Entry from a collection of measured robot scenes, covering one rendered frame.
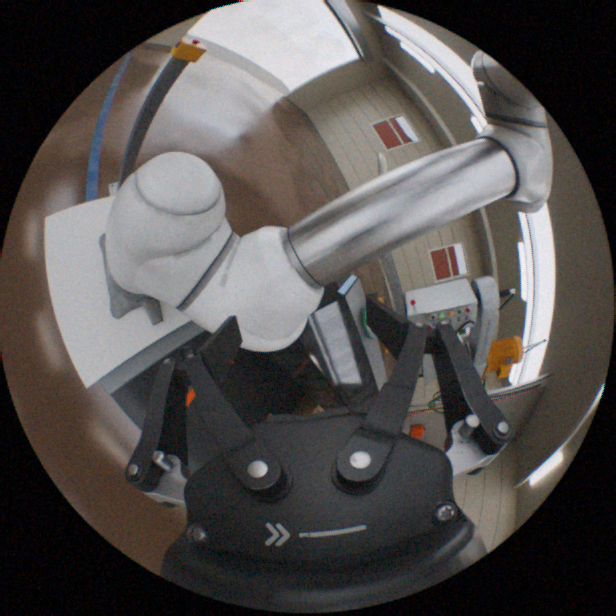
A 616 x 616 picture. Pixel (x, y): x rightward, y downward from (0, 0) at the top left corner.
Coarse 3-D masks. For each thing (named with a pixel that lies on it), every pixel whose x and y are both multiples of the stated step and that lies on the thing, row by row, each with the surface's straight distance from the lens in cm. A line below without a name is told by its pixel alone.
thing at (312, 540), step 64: (320, 448) 6; (192, 512) 7; (256, 512) 6; (320, 512) 6; (384, 512) 6; (448, 512) 6; (192, 576) 4; (256, 576) 3; (320, 576) 3; (384, 576) 3; (448, 576) 4
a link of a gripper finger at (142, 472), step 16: (160, 368) 14; (160, 384) 12; (160, 400) 11; (176, 400) 12; (160, 416) 10; (176, 416) 11; (144, 432) 10; (160, 432) 9; (176, 432) 11; (144, 448) 9; (160, 448) 9; (176, 448) 10; (128, 464) 9; (144, 464) 9; (128, 480) 9; (144, 480) 8
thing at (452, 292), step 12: (432, 288) 120; (444, 288) 118; (456, 288) 118; (468, 288) 117; (408, 300) 115; (420, 300) 113; (432, 300) 111; (444, 300) 110; (456, 300) 110; (408, 312) 107; (420, 312) 106; (432, 324) 113; (456, 324) 117; (468, 324) 120
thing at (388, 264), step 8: (384, 264) 93; (392, 264) 93; (392, 272) 95; (392, 280) 97; (392, 288) 100; (400, 288) 114; (392, 296) 103; (400, 296) 103; (400, 304) 107; (400, 312) 111
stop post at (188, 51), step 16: (176, 48) 106; (192, 48) 102; (176, 64) 106; (160, 80) 109; (160, 96) 113; (144, 112) 117; (144, 128) 123; (128, 144) 133; (128, 160) 137; (128, 176) 148; (112, 192) 163
